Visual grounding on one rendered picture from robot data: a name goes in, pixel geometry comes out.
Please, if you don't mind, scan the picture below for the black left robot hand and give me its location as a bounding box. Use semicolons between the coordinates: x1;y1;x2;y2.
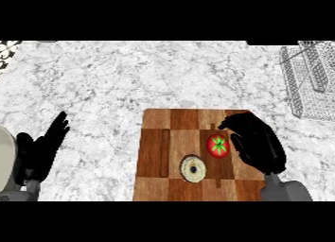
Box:
13;111;70;186

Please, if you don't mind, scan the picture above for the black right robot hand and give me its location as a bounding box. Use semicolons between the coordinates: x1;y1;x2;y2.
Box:
216;112;287;176

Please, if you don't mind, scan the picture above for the red tomato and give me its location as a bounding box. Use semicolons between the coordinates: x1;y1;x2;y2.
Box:
205;133;230;159

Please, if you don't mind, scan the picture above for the grey wire tiered basket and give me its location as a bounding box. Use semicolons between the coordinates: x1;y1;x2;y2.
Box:
277;41;335;123

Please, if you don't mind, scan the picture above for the brown checkered wooden cutting board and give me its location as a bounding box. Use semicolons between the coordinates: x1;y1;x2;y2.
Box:
131;108;265;202

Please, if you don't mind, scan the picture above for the black and white patterned tile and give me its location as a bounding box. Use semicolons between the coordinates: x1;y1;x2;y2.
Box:
0;40;23;93

